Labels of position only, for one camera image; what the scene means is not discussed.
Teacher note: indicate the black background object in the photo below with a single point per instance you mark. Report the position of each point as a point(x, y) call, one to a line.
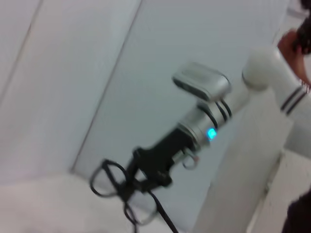
point(300, 216)

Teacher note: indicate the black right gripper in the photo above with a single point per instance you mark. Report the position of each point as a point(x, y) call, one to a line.
point(162, 155)

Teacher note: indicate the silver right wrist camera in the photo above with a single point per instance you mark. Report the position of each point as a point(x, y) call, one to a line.
point(201, 80)

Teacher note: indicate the black glasses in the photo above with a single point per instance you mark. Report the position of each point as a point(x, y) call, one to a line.
point(162, 211)

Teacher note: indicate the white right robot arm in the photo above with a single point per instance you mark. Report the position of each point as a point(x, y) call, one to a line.
point(262, 70)

